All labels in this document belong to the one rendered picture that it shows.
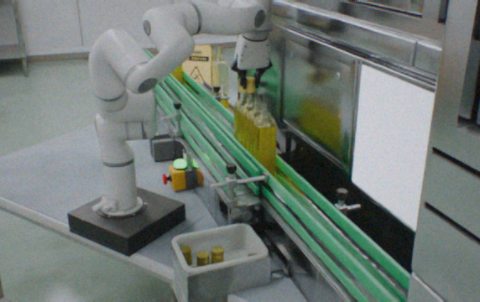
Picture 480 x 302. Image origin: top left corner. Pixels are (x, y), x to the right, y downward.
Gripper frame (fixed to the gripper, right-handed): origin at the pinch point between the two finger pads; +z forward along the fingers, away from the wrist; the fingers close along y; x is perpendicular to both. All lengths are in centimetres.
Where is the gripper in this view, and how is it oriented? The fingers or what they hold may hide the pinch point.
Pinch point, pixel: (249, 80)
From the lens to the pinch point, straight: 169.1
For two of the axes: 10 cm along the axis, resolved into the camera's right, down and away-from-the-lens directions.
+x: 3.2, 5.9, -7.4
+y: -9.4, 1.2, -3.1
